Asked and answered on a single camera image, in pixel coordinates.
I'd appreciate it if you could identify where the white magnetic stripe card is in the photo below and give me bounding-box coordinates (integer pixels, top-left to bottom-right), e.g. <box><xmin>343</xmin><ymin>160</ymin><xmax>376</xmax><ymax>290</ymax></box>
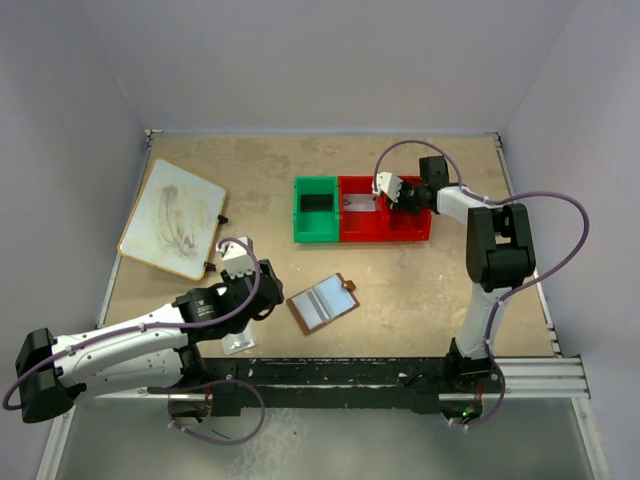
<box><xmin>343</xmin><ymin>194</ymin><xmax>377</xmax><ymax>213</ymax></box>

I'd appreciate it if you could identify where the brown leather card holder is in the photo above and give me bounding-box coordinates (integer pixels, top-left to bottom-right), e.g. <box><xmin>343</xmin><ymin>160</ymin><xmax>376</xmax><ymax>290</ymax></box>
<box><xmin>286</xmin><ymin>273</ymin><xmax>360</xmax><ymax>336</ymax></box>

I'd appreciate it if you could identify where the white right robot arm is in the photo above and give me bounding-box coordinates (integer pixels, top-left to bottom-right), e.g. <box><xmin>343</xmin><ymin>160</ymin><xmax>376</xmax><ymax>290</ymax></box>
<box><xmin>376</xmin><ymin>156</ymin><xmax>536</xmax><ymax>391</ymax></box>

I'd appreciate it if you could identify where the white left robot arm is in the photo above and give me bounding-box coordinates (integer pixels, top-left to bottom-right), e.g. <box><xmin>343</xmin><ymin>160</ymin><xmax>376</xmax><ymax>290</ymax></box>
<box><xmin>9</xmin><ymin>259</ymin><xmax>284</xmax><ymax>424</ymax></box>

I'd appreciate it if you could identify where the white striped card in holder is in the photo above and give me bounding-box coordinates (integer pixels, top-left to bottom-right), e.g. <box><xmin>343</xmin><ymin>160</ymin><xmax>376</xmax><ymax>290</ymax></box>
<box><xmin>292</xmin><ymin>290</ymin><xmax>331</xmax><ymax>330</ymax></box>

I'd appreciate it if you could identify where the black card in bin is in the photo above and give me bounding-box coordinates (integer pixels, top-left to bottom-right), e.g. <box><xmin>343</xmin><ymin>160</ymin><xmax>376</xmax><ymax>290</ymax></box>
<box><xmin>299</xmin><ymin>194</ymin><xmax>334</xmax><ymax>212</ymax></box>

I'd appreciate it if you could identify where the red bin right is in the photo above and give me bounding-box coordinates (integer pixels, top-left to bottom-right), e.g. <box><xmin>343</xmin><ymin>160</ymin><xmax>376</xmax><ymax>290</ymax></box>
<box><xmin>386</xmin><ymin>176</ymin><xmax>432</xmax><ymax>242</ymax></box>

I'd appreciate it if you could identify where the clear plastic packet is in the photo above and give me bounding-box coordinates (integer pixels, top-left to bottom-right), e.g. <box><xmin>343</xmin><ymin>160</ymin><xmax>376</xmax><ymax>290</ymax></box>
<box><xmin>221</xmin><ymin>325</ymin><xmax>258</xmax><ymax>355</ymax></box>

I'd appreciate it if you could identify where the white board yellow rim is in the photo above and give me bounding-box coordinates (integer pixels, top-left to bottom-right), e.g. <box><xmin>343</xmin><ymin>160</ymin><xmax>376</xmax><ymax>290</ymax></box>
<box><xmin>118</xmin><ymin>159</ymin><xmax>227</xmax><ymax>281</ymax></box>

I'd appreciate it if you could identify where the green plastic bin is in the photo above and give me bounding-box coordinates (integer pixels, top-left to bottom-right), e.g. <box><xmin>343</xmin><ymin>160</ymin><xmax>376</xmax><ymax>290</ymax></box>
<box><xmin>292</xmin><ymin>176</ymin><xmax>340</xmax><ymax>243</ymax></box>

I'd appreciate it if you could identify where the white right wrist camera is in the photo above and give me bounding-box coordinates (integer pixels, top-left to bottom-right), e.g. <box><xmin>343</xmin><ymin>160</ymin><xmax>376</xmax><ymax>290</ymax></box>
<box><xmin>372</xmin><ymin>172</ymin><xmax>403</xmax><ymax>204</ymax></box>

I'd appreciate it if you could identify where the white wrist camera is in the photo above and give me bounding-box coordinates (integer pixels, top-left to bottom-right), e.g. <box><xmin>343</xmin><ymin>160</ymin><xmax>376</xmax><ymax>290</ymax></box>
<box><xmin>372</xmin><ymin>172</ymin><xmax>403</xmax><ymax>204</ymax></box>
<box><xmin>216</xmin><ymin>236</ymin><xmax>256</xmax><ymax>282</ymax></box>

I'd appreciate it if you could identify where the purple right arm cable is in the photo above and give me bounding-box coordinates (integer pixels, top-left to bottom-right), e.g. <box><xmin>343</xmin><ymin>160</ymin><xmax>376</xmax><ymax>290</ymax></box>
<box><xmin>373</xmin><ymin>139</ymin><xmax>591</xmax><ymax>361</ymax></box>

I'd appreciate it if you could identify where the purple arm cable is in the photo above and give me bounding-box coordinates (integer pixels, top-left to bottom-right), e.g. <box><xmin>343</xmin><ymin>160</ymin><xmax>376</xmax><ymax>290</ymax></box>
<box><xmin>2</xmin><ymin>238</ymin><xmax>262</xmax><ymax>412</ymax></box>
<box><xmin>373</xmin><ymin>139</ymin><xmax>591</xmax><ymax>361</ymax></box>

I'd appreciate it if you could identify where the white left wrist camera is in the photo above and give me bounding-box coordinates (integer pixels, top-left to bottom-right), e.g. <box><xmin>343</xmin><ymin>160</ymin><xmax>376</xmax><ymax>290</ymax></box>
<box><xmin>216</xmin><ymin>236</ymin><xmax>256</xmax><ymax>282</ymax></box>

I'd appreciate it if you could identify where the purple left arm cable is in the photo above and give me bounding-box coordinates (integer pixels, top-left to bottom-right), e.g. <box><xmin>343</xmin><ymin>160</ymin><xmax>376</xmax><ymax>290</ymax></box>
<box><xmin>2</xmin><ymin>238</ymin><xmax>262</xmax><ymax>412</ymax></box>

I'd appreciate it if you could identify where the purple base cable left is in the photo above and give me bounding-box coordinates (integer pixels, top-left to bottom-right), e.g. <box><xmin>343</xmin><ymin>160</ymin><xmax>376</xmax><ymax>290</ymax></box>
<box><xmin>167</xmin><ymin>371</ymin><xmax>266</xmax><ymax>444</ymax></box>

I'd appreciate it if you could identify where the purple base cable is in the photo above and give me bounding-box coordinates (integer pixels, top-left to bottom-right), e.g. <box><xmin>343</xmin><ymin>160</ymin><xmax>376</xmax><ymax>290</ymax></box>
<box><xmin>447</xmin><ymin>357</ymin><xmax>507</xmax><ymax>431</ymax></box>
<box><xmin>167</xmin><ymin>371</ymin><xmax>266</xmax><ymax>444</ymax></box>

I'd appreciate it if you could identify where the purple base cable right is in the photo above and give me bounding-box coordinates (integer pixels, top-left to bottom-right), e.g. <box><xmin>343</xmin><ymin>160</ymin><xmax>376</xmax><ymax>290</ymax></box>
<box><xmin>447</xmin><ymin>357</ymin><xmax>507</xmax><ymax>431</ymax></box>

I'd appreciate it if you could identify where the metal corner bracket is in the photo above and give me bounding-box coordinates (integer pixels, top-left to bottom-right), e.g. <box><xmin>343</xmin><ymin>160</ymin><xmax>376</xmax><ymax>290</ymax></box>
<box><xmin>145</xmin><ymin>129</ymin><xmax>164</xmax><ymax>150</ymax></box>

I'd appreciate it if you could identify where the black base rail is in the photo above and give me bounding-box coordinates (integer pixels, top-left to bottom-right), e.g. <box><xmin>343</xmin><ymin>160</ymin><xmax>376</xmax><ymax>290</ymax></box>
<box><xmin>149</xmin><ymin>349</ymin><xmax>505</xmax><ymax>416</ymax></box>

